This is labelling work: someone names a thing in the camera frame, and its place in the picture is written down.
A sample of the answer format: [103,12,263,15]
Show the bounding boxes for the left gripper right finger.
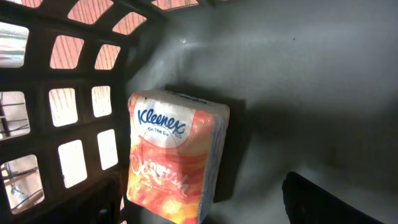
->
[282,172,381,224]

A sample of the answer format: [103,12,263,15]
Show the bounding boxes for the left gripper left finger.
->
[30,178,121,224]

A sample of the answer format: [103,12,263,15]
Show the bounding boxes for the orange Kleenex tissue pack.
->
[126,90,230,223]

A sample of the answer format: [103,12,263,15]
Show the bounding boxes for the grey plastic shopping basket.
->
[1,1,397,223]

